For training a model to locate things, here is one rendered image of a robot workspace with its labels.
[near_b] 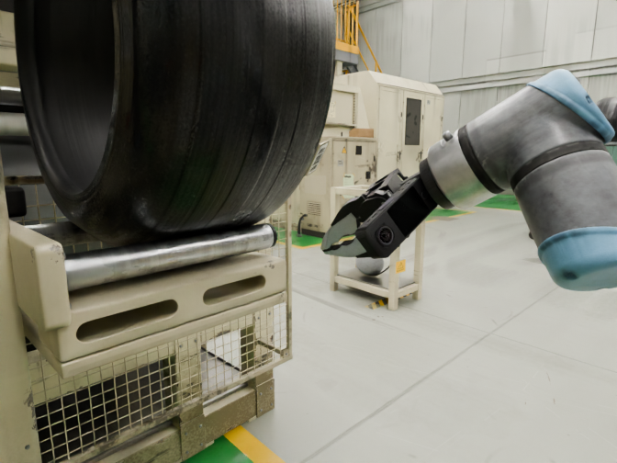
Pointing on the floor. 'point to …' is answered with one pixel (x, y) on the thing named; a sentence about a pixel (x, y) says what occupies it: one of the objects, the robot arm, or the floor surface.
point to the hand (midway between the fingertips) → (327, 249)
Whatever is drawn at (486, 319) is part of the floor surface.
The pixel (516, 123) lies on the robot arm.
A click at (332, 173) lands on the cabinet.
